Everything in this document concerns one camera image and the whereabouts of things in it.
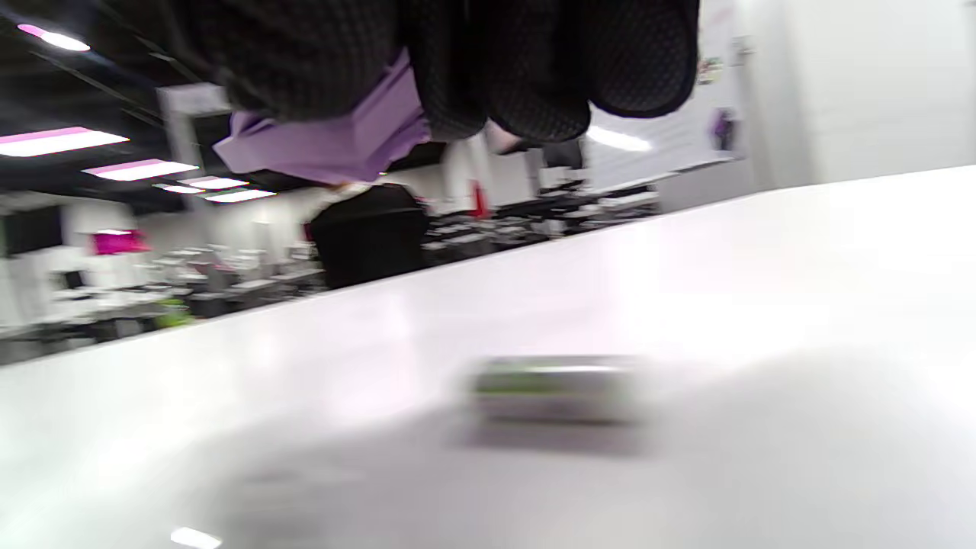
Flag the whiteboard with grid chart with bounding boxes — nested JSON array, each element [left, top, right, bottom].
[[587, 0, 744, 191]]

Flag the magenta sign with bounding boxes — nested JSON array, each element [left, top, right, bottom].
[[91, 229, 152, 256]]

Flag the purple sticky note pad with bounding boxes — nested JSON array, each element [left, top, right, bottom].
[[213, 50, 435, 185]]

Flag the white partition panel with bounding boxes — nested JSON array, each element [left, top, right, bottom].
[[762, 0, 976, 184]]

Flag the green bottle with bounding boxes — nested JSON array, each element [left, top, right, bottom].
[[156, 299, 195, 329]]

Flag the ceiling light panel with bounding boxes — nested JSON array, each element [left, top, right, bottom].
[[82, 159, 201, 182], [202, 188, 277, 204], [0, 126, 130, 159], [152, 175, 249, 191], [17, 23, 91, 53]]

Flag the black office chair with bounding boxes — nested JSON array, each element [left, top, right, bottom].
[[305, 183, 432, 291]]

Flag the person's right hand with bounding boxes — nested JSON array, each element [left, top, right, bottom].
[[164, 0, 701, 144]]

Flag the green label lead case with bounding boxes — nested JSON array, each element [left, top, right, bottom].
[[465, 355, 649, 424]]

